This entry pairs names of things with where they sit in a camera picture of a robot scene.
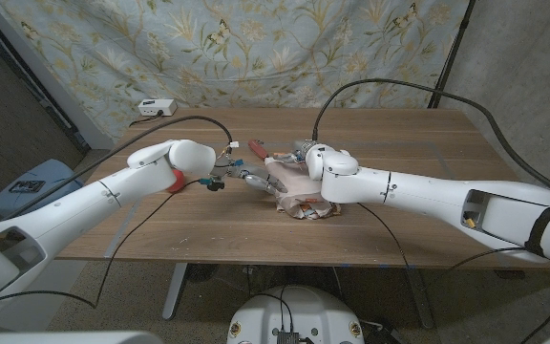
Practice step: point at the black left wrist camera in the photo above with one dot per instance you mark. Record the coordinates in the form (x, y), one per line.
(214, 184)

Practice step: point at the red ball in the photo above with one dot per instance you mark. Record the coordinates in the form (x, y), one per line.
(178, 181)

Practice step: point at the red swiss knife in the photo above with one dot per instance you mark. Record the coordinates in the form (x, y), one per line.
(257, 148)

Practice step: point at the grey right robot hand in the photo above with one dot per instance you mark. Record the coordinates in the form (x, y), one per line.
(299, 155)

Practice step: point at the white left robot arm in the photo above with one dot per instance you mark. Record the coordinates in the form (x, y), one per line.
(89, 210)

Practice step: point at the white power strip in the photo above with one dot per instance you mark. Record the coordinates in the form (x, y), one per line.
(156, 107)

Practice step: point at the floral printed backdrop cloth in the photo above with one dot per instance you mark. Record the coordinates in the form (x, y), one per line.
(256, 48)

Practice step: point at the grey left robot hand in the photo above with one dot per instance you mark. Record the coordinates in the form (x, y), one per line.
(256, 174)

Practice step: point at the grey table leg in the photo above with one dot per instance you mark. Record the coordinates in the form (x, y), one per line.
(420, 301)
(175, 291)

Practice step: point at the white robot torso panel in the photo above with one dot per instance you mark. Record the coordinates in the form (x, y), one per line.
(65, 337)

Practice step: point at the beige orange patterned cloth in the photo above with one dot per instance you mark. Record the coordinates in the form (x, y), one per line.
(301, 191)

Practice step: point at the dark slanted wall rail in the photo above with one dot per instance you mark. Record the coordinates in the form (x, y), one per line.
(41, 98)

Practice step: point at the black backdrop stand pole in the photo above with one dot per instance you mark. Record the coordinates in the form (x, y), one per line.
(449, 57)

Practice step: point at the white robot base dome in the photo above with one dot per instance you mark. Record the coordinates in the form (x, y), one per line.
(299, 310)

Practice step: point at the black flat device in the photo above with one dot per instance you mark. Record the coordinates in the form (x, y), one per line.
(27, 186)

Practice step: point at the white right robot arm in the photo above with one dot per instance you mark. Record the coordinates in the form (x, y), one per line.
(423, 196)

